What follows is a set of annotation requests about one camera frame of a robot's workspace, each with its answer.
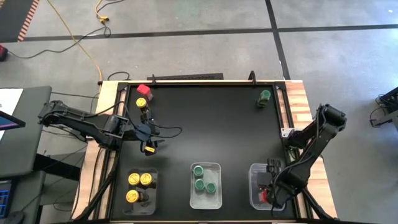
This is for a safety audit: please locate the grey side desk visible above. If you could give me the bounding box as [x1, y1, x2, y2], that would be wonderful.
[0, 86, 53, 179]

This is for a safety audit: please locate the black desk crossbar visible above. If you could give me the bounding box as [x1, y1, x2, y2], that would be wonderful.
[33, 152, 82, 182]

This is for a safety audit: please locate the orange striped black mat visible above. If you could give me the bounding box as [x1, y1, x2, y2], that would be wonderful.
[0, 0, 40, 43]

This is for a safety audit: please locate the white paper sheet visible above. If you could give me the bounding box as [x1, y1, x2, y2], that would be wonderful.
[0, 88, 24, 141]

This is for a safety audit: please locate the black equipment with cables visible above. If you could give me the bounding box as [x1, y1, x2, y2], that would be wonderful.
[369, 86, 398, 129]

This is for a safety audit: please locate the long black floor cable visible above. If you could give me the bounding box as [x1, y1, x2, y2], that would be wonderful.
[7, 26, 113, 60]

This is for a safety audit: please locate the backlit keyboard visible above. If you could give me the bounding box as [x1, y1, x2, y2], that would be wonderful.
[0, 179, 14, 219]

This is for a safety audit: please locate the translucent white plastic bin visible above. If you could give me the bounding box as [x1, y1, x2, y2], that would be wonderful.
[189, 162, 223, 210]

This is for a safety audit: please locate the clear plastic bin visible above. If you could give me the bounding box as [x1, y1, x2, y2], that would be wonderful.
[248, 162, 286, 212]

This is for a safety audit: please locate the long yellow floor cable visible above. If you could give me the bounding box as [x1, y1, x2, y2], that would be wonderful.
[46, 0, 104, 82]

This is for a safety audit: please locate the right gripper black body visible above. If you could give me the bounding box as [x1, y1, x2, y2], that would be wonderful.
[257, 159, 283, 190]

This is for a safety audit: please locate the black looped cable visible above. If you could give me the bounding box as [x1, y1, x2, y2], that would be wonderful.
[107, 71, 131, 82]

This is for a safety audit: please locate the black aluminium table frame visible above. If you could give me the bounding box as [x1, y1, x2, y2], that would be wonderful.
[97, 79, 308, 223]

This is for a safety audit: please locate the white metal corner bracket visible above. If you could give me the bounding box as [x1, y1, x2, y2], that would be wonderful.
[280, 126, 295, 139]

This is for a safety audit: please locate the dark tablet screen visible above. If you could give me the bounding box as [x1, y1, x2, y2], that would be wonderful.
[0, 110, 27, 131]

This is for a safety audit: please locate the yellow cable with plug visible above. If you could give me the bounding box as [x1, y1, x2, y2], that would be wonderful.
[95, 0, 110, 23]

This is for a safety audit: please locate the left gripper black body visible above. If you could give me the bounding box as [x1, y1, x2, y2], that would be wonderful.
[133, 119, 156, 146]

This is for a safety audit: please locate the smoky grey plastic bin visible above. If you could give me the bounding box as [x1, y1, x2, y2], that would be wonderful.
[123, 167, 159, 216]

